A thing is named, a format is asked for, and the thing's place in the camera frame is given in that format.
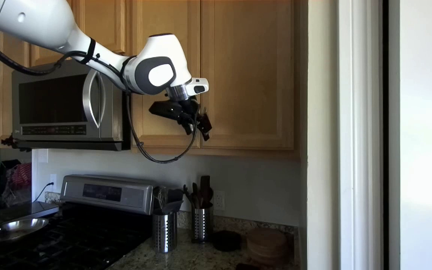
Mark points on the red patterned bag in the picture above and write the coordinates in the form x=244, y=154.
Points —
x=17, y=181

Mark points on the black kitchen utensil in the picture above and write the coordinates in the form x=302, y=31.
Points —
x=191, y=195

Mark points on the white door frame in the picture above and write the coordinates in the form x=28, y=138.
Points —
x=361, y=135

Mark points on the dark nylon spatula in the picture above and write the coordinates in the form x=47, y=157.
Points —
x=175, y=199

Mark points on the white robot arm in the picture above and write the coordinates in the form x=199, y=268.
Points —
x=37, y=22

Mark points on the small wooden cabinet door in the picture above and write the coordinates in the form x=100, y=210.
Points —
x=104, y=24

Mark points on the perforated steel utensil holder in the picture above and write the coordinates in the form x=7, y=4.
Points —
x=203, y=225
x=164, y=232

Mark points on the white wall outlet with plug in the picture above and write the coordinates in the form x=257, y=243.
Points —
x=53, y=180

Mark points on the stainless steel stove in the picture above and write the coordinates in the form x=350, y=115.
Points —
x=112, y=192

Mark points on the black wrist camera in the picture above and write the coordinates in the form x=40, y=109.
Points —
x=166, y=111

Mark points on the stainless steel microwave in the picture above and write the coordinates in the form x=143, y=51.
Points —
x=52, y=106

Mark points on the silver frying pan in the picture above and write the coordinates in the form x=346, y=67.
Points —
x=22, y=225

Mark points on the black stove grate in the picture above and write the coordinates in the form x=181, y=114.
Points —
x=76, y=240

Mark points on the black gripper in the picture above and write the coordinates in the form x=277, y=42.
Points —
x=187, y=108

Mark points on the wooden wall cabinet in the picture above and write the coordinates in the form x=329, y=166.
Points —
x=301, y=75

